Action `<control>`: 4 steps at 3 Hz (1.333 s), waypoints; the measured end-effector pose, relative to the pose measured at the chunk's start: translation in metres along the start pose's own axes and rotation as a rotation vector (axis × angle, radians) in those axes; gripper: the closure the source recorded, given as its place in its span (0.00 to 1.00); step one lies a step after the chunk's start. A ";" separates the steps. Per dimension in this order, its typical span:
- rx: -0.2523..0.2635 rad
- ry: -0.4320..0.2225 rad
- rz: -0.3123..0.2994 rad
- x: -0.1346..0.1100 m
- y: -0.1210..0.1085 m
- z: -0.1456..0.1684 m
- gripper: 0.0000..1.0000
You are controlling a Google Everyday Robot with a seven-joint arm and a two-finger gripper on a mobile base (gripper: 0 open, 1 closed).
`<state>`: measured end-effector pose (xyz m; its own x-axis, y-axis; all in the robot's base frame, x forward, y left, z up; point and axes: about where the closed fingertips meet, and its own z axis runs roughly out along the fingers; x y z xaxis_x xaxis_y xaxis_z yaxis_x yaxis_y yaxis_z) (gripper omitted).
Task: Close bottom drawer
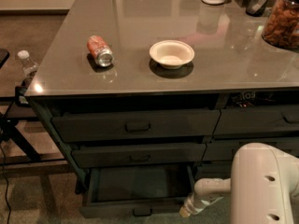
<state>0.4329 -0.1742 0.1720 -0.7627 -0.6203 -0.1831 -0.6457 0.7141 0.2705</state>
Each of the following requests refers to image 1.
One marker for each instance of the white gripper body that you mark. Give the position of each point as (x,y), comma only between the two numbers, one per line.
(200,202)

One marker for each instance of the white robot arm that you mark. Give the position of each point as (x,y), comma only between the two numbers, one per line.
(264,181)

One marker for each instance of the snack bag in shelf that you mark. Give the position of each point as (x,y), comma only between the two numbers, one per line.
(243,99)

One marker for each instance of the white paper bowl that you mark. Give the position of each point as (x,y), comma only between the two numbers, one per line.
(171,54)

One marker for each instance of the orange soda can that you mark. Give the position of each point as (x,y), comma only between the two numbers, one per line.
(100,50)

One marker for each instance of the jar of nuts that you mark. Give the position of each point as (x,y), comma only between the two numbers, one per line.
(282,27)

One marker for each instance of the black side table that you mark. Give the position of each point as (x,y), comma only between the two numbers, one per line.
(23,137)

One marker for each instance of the clear plastic water bottle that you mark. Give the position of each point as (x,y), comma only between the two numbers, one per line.
(29,66)

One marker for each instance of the dark cabinet frame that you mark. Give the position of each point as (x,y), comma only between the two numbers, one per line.
(48,108)

